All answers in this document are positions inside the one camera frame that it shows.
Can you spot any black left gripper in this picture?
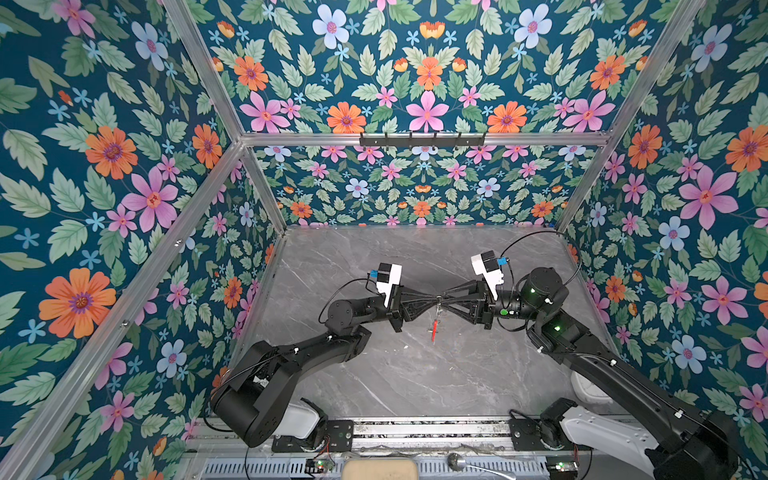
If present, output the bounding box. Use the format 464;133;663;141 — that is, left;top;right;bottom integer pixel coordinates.
353;282;437;337

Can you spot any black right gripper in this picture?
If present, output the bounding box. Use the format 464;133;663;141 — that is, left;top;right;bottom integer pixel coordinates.
443;281;546;334

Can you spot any metal keyring with red grip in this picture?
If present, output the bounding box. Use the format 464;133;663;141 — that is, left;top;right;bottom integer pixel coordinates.
431;297;444;344

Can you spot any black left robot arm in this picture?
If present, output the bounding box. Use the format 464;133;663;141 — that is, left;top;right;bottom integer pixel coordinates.
210;285;440;451

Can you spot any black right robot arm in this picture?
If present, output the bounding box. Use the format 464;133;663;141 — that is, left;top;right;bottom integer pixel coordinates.
440;267;740;479

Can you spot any white round object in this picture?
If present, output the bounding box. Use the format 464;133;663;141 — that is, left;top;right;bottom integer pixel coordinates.
570;371;613;405

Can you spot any round metal knob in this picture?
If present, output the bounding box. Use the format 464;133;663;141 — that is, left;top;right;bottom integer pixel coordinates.
447;453;467;472

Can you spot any black hook rack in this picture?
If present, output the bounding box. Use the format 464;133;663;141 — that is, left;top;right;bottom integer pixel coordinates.
358;132;486;149

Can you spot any beige pad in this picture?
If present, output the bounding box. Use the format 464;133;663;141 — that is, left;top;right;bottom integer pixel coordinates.
341;459;419;480

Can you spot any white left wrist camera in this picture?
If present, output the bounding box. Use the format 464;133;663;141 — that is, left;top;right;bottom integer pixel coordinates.
369;263;403;308

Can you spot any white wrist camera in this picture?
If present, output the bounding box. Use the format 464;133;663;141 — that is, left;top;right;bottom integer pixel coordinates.
471;251;508;300
369;263;403;308

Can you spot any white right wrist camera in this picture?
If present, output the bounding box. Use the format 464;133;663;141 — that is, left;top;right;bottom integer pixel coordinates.
471;251;508;300

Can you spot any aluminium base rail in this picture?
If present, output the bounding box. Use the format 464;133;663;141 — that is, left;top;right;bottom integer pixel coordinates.
191;415;577;457

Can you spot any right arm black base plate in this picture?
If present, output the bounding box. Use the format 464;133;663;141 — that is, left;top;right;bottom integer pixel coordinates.
508;412;572;451

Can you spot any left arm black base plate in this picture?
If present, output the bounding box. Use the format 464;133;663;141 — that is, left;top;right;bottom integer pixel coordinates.
271;420;355;453

